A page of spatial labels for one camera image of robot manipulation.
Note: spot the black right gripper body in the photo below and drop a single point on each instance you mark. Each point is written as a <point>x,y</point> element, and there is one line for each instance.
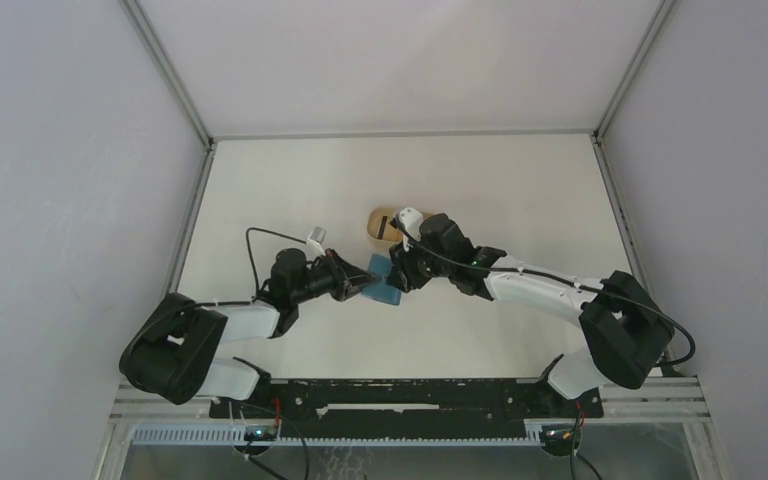
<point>415,266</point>

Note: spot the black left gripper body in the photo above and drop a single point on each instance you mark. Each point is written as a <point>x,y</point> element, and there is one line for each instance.
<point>327,277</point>

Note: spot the blue leather card holder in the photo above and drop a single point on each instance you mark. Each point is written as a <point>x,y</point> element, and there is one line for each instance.
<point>381,291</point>

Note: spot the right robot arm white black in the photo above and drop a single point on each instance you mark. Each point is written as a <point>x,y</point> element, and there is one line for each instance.
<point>626,334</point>

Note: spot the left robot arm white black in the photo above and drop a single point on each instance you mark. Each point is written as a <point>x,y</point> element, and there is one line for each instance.
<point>175,353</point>

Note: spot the beige oval plastic tray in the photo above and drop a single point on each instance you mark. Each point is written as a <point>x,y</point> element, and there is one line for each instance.
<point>379,229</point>

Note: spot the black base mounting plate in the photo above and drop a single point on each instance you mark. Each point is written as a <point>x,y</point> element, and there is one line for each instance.
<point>513,398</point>

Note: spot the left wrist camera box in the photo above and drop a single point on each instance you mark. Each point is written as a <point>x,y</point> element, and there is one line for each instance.
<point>317,235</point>

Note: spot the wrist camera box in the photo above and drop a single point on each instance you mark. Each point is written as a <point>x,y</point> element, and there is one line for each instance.
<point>317,235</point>
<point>409,220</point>

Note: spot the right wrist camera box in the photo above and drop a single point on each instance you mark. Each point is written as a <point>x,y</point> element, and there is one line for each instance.
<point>409,220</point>

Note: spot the white slotted cable duct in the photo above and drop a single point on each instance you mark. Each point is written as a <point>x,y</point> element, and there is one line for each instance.
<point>218,435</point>

